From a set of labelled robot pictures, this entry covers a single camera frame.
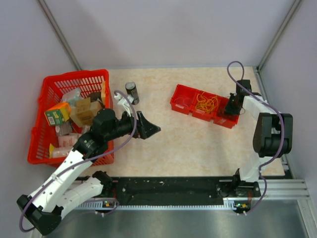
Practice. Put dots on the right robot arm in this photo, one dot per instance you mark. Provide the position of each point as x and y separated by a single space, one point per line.
272 137

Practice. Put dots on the black drink can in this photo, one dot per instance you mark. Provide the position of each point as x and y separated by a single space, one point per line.
131 90

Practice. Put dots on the red three-compartment bin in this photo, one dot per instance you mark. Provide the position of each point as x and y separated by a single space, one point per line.
202 105

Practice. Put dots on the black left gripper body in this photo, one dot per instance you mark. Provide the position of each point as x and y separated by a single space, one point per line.
139 132

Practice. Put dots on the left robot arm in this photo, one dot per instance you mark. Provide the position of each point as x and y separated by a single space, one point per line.
48 205

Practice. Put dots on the brown cardboard box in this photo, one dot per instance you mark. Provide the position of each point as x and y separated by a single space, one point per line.
84 112

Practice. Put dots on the green orange carton box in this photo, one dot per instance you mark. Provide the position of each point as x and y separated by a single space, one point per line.
58 114

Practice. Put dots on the pink snack packet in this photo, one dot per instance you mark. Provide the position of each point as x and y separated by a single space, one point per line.
63 146

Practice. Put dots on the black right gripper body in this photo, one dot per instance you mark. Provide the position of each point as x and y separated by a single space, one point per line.
231 107

